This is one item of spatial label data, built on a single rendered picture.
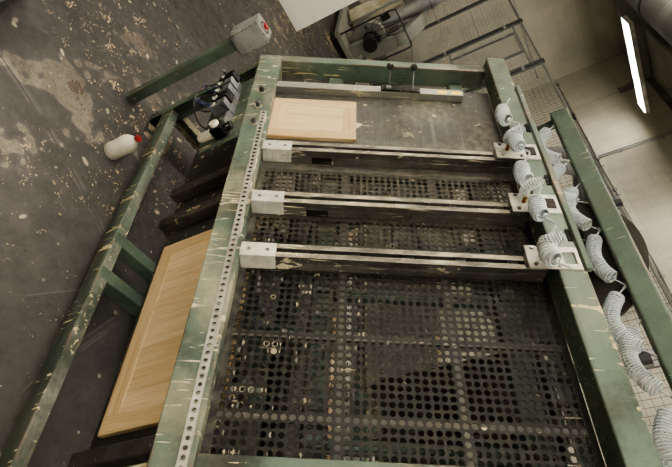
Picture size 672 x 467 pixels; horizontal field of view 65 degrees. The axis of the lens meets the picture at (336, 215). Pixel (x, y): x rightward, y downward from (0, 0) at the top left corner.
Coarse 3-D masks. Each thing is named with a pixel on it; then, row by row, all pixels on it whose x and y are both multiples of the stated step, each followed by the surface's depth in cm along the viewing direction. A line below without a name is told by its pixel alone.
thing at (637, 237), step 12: (588, 216) 257; (624, 216) 247; (636, 228) 240; (636, 240) 236; (504, 252) 267; (516, 252) 263; (588, 252) 244; (612, 264) 235; (648, 264) 227; (480, 288) 260; (600, 288) 230; (612, 288) 227; (600, 300) 226; (540, 312) 236; (624, 312) 219; (528, 324) 235; (540, 336) 229
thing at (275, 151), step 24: (264, 144) 228; (288, 144) 228; (312, 144) 229; (336, 144) 230; (504, 144) 228; (528, 144) 229; (432, 168) 230; (456, 168) 230; (480, 168) 229; (504, 168) 229
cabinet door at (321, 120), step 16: (272, 112) 254; (288, 112) 256; (304, 112) 256; (320, 112) 257; (336, 112) 257; (352, 112) 257; (272, 128) 245; (288, 128) 246; (304, 128) 247; (320, 128) 247; (336, 128) 248; (352, 128) 248
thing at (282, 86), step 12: (288, 84) 269; (300, 84) 270; (312, 84) 270; (324, 84) 270; (336, 84) 271; (360, 96) 270; (372, 96) 270; (384, 96) 270; (396, 96) 270; (408, 96) 269; (420, 96) 269; (432, 96) 269; (444, 96) 269; (456, 96) 268
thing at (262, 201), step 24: (264, 192) 206; (288, 192) 207; (528, 192) 196; (336, 216) 207; (360, 216) 207; (384, 216) 206; (408, 216) 206; (432, 216) 206; (456, 216) 205; (480, 216) 205; (504, 216) 204; (528, 216) 204
